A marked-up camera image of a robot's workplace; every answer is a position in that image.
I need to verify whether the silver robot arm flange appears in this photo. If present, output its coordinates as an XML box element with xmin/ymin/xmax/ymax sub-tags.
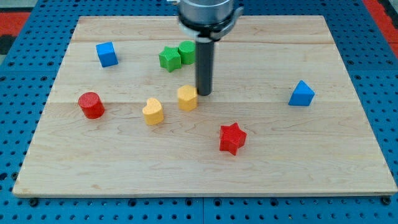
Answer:
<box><xmin>172</xmin><ymin>0</ymin><xmax>244</xmax><ymax>43</ymax></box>

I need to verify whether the yellow heart block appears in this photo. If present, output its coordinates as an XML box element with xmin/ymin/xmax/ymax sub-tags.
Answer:
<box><xmin>142</xmin><ymin>98</ymin><xmax>164</xmax><ymax>125</ymax></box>

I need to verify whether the blue cube block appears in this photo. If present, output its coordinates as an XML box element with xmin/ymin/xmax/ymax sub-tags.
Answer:
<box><xmin>96</xmin><ymin>42</ymin><xmax>118</xmax><ymax>67</ymax></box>

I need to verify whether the yellow hexagon block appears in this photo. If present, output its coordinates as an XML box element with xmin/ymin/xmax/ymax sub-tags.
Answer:
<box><xmin>177</xmin><ymin>85</ymin><xmax>198</xmax><ymax>111</ymax></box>

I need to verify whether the red star block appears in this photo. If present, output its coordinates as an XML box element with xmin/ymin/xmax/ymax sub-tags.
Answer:
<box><xmin>219</xmin><ymin>123</ymin><xmax>247</xmax><ymax>156</ymax></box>

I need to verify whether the green star block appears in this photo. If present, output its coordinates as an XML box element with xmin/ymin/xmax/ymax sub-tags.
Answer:
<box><xmin>159</xmin><ymin>46</ymin><xmax>182</xmax><ymax>72</ymax></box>

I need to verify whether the green cylinder block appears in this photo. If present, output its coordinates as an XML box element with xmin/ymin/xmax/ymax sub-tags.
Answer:
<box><xmin>178</xmin><ymin>40</ymin><xmax>195</xmax><ymax>65</ymax></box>

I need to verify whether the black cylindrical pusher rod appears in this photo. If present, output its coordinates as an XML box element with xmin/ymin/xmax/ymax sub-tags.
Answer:
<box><xmin>195</xmin><ymin>40</ymin><xmax>214</xmax><ymax>96</ymax></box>

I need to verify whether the light wooden board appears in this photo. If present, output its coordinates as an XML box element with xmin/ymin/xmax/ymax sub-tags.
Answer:
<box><xmin>13</xmin><ymin>16</ymin><xmax>397</xmax><ymax>198</ymax></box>

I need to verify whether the blue triangle block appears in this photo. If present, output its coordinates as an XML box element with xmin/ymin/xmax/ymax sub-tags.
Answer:
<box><xmin>288</xmin><ymin>80</ymin><xmax>315</xmax><ymax>106</ymax></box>

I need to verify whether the red cylinder block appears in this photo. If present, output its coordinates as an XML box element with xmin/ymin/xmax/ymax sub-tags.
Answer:
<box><xmin>78</xmin><ymin>92</ymin><xmax>104</xmax><ymax>119</ymax></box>

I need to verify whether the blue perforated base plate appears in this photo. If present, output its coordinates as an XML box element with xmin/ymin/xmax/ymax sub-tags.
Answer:
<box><xmin>1</xmin><ymin>0</ymin><xmax>397</xmax><ymax>223</ymax></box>

